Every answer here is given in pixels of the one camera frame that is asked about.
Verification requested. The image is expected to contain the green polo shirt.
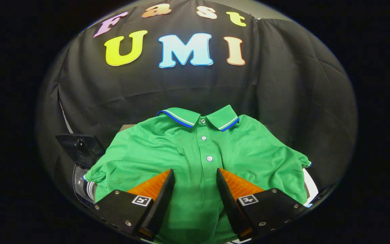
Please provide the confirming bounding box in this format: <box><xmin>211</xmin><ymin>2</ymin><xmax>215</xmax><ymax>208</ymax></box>
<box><xmin>83</xmin><ymin>104</ymin><xmax>312</xmax><ymax>244</ymax></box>

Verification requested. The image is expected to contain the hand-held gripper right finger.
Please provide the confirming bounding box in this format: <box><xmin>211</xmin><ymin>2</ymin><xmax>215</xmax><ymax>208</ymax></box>
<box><xmin>216</xmin><ymin>168</ymin><xmax>308</xmax><ymax>242</ymax></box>

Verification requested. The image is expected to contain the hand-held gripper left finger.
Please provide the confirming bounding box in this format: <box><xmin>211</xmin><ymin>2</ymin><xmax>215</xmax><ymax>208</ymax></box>
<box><xmin>93</xmin><ymin>168</ymin><xmax>176</xmax><ymax>242</ymax></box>

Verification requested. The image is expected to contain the dark glass washing machine lid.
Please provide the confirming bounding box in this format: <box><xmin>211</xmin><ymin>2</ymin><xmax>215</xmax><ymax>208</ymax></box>
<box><xmin>56</xmin><ymin>134</ymin><xmax>106</xmax><ymax>169</ymax></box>

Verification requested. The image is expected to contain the black backdrop cloth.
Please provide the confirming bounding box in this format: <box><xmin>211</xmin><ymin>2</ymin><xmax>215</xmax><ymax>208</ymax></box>
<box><xmin>36</xmin><ymin>0</ymin><xmax>358</xmax><ymax>190</ymax></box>

